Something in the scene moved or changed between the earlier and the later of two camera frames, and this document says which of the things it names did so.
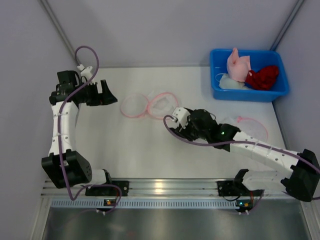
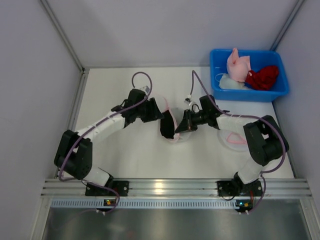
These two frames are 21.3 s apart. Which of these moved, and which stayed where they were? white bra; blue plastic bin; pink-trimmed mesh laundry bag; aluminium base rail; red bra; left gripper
Moved: left gripper; pink-trimmed mesh laundry bag
Stayed: red bra; aluminium base rail; blue plastic bin; white bra
